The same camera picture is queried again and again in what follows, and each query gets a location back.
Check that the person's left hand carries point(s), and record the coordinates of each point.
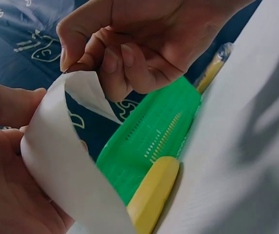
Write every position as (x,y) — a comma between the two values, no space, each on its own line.
(5,185)

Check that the person's right hand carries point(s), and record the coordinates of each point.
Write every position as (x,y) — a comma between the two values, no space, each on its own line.
(158,31)

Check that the white paper strip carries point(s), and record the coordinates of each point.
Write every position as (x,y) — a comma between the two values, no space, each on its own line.
(63,156)

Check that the yellow stick in clear wrap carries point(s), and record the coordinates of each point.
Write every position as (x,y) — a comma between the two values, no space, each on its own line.
(213,70)

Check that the green plastic slotted basket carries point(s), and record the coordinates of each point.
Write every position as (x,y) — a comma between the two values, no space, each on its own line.
(139,126)

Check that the yellow banana-shaped block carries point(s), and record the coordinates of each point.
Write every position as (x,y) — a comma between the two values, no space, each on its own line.
(154,192)

